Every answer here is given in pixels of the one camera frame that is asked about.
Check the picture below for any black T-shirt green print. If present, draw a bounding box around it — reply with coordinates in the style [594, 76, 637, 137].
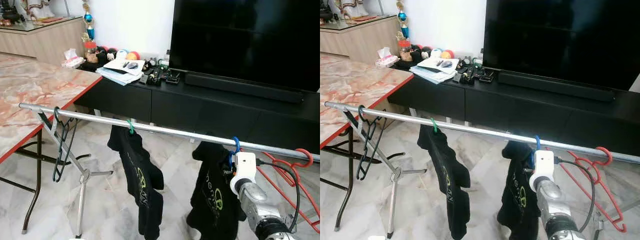
[496, 141, 543, 240]
[186, 141, 249, 240]
[417, 124, 472, 240]
[107, 125, 165, 240]

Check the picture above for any red plastic hanger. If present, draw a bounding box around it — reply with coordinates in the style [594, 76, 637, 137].
[545, 146, 628, 233]
[254, 148, 321, 234]

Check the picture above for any marble pattern folding table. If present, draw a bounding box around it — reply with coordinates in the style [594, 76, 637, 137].
[0, 54, 103, 235]
[320, 54, 415, 232]

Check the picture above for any black soundbar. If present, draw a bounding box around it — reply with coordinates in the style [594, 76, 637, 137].
[497, 71, 617, 103]
[185, 72, 305, 104]

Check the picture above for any beige wooden sideboard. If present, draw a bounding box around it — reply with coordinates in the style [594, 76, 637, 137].
[320, 15, 407, 63]
[0, 17, 93, 66]

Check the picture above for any tissue pack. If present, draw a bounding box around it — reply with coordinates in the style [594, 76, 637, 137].
[375, 46, 399, 68]
[61, 48, 85, 69]

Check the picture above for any red lidded jar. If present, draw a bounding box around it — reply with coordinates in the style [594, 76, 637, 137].
[397, 39, 412, 62]
[84, 41, 99, 63]

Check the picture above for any black television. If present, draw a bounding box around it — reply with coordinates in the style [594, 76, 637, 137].
[482, 0, 640, 92]
[169, 0, 321, 93]

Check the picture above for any white figurine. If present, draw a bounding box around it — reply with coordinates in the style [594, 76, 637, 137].
[20, 0, 56, 21]
[334, 0, 370, 20]

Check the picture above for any black TV cabinet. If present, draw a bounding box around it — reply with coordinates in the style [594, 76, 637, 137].
[75, 60, 321, 153]
[387, 59, 640, 157]

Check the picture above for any stack of papers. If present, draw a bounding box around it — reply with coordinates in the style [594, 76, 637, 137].
[96, 57, 147, 87]
[410, 56, 460, 85]

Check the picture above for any black plush toy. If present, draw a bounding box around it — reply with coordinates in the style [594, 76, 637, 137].
[96, 46, 117, 62]
[411, 45, 432, 61]

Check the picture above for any blue gold trophy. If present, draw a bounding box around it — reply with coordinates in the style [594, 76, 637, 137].
[396, 0, 411, 40]
[82, 0, 97, 42]

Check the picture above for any silver metal clothes rack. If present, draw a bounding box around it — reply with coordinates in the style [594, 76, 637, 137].
[19, 101, 321, 240]
[324, 101, 640, 240]

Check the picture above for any black electronic gadget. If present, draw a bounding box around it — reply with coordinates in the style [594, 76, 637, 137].
[452, 57, 496, 84]
[140, 59, 182, 86]

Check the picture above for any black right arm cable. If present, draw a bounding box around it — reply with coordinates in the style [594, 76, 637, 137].
[256, 159, 301, 233]
[554, 158, 597, 233]

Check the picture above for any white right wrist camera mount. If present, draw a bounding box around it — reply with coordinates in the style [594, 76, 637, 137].
[529, 150, 556, 193]
[230, 152, 258, 196]

